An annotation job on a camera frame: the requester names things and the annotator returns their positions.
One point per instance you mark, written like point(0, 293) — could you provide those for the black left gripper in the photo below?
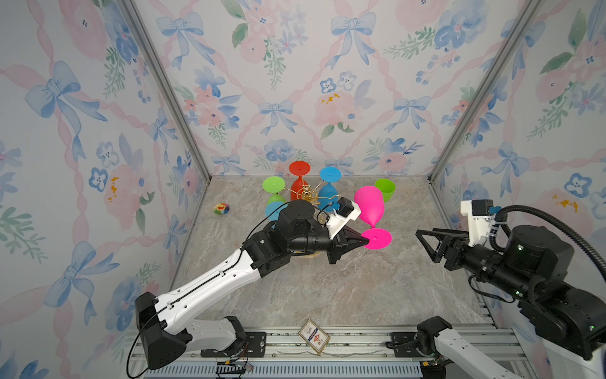
point(336, 244)

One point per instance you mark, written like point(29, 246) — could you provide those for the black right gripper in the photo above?
point(456, 243)

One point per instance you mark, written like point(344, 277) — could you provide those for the magenta wine glass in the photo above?
point(370, 201)

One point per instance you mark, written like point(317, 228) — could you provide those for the lime green wine glass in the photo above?
point(274, 185)
point(386, 187)

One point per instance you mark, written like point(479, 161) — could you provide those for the gold wire glass rack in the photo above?
point(310, 194)

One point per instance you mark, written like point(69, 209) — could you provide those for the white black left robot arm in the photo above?
point(168, 324)

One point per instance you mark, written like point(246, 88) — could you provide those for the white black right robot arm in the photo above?
point(532, 270)

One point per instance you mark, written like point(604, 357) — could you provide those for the blue back wine glass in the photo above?
point(328, 196)

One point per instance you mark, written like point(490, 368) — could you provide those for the light blue front wine glass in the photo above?
point(273, 209)

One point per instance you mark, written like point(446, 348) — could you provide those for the red wine glass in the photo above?
point(299, 169)

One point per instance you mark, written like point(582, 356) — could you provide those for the lime green back wine glass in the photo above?
point(274, 185)

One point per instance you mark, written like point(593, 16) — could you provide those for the diamond printed card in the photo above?
point(314, 336)

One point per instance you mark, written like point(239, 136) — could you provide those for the colourful small toy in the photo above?
point(221, 208)

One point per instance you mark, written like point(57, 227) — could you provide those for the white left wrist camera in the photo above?
point(338, 219)

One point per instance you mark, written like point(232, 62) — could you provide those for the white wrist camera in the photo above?
point(480, 215)
point(338, 219)

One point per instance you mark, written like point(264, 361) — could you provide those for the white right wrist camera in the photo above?
point(480, 215)

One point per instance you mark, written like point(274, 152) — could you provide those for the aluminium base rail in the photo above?
point(351, 352)

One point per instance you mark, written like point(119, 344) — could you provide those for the left corner aluminium post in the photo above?
point(149, 52)

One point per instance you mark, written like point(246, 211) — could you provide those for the corner aluminium post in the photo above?
point(149, 52)
point(507, 50)

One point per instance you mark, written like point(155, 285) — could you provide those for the right corner aluminium post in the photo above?
point(507, 50)

